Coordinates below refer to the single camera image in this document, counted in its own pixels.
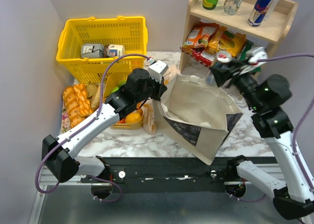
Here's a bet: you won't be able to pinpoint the silver red bull can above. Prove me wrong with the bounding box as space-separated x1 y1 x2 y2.
206 51 233 85

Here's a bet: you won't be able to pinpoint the banana print plastic bag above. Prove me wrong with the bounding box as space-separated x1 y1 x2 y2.
141 64 180 135

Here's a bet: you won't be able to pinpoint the beige canvas tote bag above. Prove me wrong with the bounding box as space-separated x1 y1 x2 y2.
153 75 243 165

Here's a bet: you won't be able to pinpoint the blue red bull can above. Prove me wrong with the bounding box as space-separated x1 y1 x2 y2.
248 0 274 27

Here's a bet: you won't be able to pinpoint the blue label water bottle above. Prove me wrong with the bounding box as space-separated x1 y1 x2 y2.
264 0 279 20

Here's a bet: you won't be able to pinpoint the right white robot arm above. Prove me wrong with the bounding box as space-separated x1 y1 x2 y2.
210 59 314 220

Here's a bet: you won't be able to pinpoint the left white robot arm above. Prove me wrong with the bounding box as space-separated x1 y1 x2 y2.
42 64 168 183

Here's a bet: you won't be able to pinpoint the yellow food tray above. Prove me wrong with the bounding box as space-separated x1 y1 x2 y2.
103 71 143 130

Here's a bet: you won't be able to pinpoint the red snack bag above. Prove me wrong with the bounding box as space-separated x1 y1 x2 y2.
180 47 215 69

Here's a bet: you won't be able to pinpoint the green snack bag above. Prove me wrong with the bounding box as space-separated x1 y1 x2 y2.
233 40 264 63

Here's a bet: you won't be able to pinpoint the green toy fruit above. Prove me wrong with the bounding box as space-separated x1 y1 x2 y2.
110 80 127 93

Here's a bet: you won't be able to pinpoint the yellow chips bag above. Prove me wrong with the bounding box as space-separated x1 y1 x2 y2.
205 26 246 57

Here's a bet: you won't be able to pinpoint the orange toy pumpkin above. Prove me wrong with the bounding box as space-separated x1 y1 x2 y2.
117 118 126 124

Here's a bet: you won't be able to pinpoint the orange snack bag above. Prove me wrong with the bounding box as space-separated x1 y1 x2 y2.
183 22 219 49

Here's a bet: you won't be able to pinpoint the brown milk carton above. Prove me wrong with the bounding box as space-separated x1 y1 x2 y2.
104 44 125 58

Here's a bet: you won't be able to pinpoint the brown toy bread slices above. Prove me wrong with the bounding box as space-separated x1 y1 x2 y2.
86 83 101 111

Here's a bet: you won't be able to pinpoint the wooden shelf unit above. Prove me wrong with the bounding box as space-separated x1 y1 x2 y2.
183 0 298 57

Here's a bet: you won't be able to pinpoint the braided orange toy bread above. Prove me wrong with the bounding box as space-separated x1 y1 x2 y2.
73 84 93 117

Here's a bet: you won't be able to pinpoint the grey wrapped package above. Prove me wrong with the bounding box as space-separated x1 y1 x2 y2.
81 44 104 59

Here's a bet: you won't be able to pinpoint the clear plastic bottle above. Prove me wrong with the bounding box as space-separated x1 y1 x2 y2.
223 0 242 15

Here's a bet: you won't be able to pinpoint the yellow plastic shopping basket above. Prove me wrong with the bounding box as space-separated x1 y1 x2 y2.
56 16 148 84

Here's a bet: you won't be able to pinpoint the toy bread loaf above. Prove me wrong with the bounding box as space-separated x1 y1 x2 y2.
62 86 85 128

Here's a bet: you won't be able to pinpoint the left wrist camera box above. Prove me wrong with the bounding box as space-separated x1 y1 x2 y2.
148 60 168 83

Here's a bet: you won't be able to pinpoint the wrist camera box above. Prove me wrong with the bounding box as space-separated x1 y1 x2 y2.
148 60 168 83
244 47 268 68

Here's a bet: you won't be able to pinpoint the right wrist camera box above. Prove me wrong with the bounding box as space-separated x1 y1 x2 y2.
244 47 268 68

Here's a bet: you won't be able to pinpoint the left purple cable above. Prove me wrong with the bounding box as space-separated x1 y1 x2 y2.
35 53 153 194

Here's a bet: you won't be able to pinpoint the purple cable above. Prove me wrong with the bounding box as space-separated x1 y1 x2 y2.
35 53 153 194
256 53 314 193

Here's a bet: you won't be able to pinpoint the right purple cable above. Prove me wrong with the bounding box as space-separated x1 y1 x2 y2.
256 53 314 193

